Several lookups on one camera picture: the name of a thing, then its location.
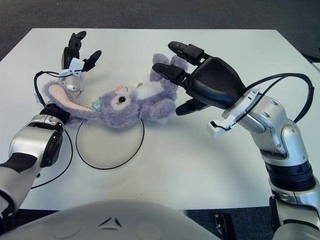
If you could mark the black bracket under table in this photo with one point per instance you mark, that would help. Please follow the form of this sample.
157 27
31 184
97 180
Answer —
222 225

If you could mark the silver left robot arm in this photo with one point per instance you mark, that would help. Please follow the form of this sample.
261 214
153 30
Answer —
37 142

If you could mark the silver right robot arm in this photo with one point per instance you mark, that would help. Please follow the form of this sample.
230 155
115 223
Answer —
280 135

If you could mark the purple plush bunny doll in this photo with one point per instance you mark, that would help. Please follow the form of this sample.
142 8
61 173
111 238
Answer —
125 107

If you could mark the white plate black rim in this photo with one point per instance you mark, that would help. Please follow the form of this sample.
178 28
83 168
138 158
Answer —
110 147

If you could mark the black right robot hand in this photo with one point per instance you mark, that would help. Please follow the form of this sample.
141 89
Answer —
215 82

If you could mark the white furniture edge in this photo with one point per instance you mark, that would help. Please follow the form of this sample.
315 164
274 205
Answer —
316 68

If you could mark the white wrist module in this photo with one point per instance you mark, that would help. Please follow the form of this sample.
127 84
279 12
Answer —
76 64
225 125

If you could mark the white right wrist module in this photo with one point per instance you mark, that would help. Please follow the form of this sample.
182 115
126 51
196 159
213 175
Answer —
225 125

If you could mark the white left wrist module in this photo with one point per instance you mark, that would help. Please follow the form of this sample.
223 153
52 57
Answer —
76 64

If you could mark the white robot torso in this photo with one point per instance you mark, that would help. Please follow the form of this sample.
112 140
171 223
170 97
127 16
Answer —
112 220

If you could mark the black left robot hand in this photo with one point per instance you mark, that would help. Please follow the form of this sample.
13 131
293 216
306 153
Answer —
67 56

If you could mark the white tape tag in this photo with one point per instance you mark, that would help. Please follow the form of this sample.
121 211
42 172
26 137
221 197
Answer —
37 98

